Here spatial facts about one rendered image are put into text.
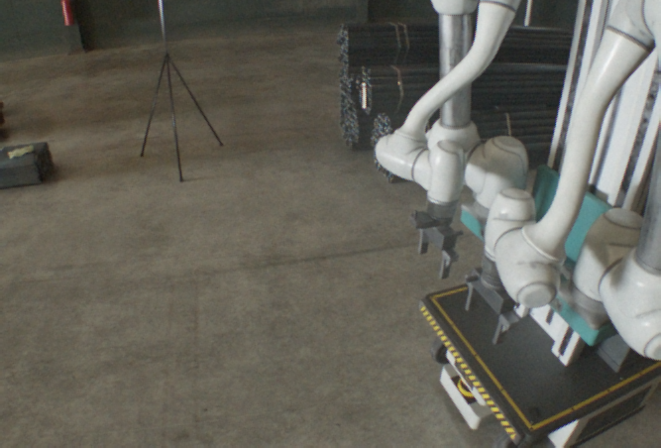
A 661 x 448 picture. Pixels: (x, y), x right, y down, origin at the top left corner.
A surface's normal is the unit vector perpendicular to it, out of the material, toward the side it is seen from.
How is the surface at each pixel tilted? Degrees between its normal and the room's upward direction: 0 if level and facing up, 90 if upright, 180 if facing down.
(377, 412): 0
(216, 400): 0
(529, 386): 0
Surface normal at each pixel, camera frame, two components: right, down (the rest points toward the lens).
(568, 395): 0.00, -0.87
